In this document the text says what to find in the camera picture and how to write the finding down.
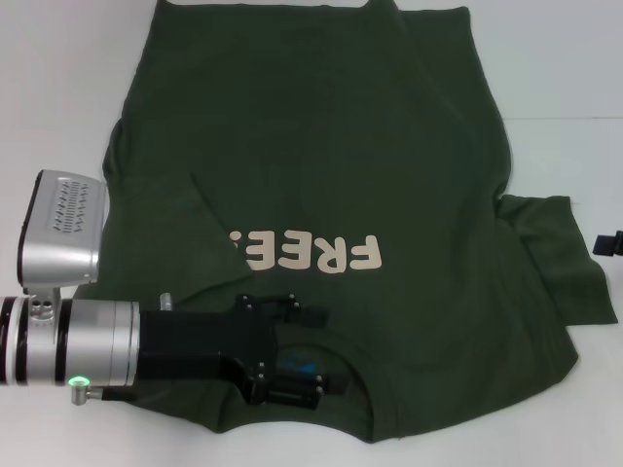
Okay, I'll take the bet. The dark green printed T-shirt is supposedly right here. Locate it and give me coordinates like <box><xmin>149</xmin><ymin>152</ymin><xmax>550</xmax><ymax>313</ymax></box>
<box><xmin>62</xmin><ymin>0</ymin><xmax>619</xmax><ymax>432</ymax></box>

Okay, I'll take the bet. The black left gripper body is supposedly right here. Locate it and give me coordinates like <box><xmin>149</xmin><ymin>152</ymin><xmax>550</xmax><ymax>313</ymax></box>
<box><xmin>137</xmin><ymin>291</ymin><xmax>281</xmax><ymax>406</ymax></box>

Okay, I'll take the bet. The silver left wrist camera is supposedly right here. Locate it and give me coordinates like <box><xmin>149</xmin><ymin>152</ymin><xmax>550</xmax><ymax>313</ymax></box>
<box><xmin>16</xmin><ymin>168</ymin><xmax>111</xmax><ymax>322</ymax></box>

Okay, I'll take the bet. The left arm cable with plug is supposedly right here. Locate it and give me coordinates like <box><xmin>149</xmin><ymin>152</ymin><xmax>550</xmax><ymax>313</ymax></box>
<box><xmin>69</xmin><ymin>380</ymin><xmax>128</xmax><ymax>406</ymax></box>

